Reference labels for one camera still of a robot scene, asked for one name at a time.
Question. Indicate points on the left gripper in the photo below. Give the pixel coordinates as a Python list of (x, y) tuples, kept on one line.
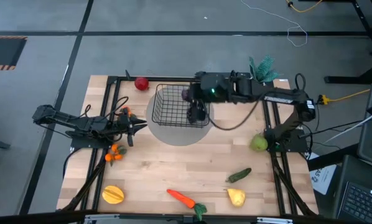
[(127, 126)]

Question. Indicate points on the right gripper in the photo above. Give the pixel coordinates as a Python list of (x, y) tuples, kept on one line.
[(215, 85)]

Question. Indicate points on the dark purple toy eggplant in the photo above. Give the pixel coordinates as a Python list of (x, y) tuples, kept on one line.
[(185, 94)]

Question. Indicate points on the single orange tangerine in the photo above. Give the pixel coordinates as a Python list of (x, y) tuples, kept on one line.
[(126, 110)]

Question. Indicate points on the tangerine bunch with leaves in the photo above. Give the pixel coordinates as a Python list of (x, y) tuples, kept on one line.
[(115, 147)]

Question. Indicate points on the red apple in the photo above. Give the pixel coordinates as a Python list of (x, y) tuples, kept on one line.
[(141, 84)]

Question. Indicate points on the green toy apple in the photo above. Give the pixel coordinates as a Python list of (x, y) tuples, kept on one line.
[(259, 143)]

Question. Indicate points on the orange toy carrot green leaves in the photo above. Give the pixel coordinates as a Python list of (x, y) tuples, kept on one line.
[(181, 198)]

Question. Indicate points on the dark green toy cucumber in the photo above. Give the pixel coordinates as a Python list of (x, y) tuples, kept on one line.
[(239, 175)]

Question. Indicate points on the yellow toy pear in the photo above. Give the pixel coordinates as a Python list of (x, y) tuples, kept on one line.
[(236, 198)]

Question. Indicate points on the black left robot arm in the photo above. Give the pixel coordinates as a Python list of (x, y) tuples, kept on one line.
[(80, 123)]

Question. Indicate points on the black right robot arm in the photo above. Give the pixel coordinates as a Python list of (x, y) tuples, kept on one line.
[(254, 90)]

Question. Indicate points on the round grey mat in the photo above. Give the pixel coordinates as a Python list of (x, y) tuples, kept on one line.
[(179, 137)]

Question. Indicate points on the artificial plant white pot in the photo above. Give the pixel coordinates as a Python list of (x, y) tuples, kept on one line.
[(263, 71)]

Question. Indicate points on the yellow toy starfruit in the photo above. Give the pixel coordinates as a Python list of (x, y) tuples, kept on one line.
[(113, 194)]

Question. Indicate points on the white printed paper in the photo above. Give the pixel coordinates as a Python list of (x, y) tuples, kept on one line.
[(324, 177)]

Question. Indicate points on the black hazard-striped floor mat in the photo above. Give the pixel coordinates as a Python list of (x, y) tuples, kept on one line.
[(2, 51)]

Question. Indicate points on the grey equipment case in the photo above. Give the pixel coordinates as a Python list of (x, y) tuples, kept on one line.
[(369, 143)]

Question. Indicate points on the dark laptop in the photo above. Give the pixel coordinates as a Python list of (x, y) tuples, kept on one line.
[(363, 202)]

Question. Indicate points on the black desk frame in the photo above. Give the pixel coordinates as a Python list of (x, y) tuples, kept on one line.
[(344, 80)]

